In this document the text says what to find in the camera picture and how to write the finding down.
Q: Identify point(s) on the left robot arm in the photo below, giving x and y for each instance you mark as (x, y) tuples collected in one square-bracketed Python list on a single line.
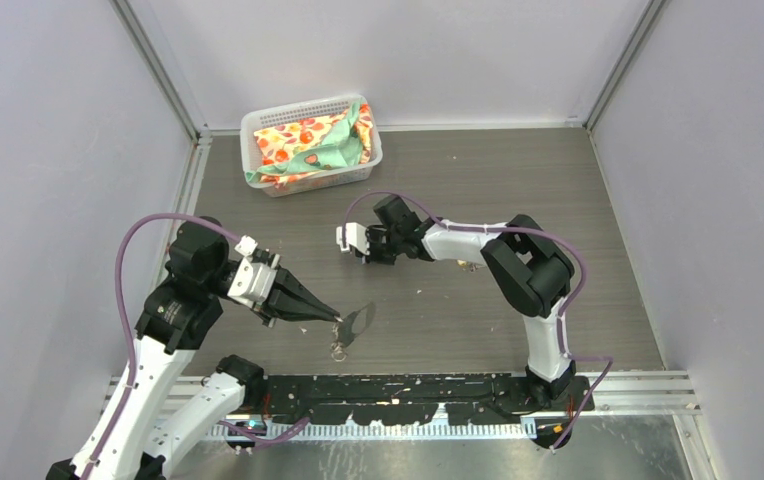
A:
[(207, 265)]

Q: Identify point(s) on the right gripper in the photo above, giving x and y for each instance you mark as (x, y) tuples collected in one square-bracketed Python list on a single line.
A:
[(373, 256)]

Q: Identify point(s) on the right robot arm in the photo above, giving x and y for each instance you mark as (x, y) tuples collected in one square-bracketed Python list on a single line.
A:
[(532, 269)]

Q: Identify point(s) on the white cable duct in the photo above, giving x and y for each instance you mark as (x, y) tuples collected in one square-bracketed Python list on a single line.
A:
[(436, 429)]

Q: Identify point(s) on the floral cloth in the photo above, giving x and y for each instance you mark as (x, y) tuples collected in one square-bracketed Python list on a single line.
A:
[(295, 150)]

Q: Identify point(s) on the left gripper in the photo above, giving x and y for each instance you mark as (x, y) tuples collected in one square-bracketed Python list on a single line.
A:
[(290, 298)]

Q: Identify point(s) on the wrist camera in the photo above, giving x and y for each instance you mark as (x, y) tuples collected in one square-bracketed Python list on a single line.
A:
[(352, 238), (253, 278)]

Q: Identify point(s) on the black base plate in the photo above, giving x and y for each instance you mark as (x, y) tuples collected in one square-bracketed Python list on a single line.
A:
[(399, 400)]

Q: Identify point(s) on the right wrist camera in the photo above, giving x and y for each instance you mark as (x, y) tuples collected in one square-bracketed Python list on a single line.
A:
[(352, 238)]

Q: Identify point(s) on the yellow tagged key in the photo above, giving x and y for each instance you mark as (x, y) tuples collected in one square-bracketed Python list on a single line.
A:
[(467, 266)]

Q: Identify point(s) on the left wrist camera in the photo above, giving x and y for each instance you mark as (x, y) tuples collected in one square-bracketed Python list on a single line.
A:
[(253, 278)]

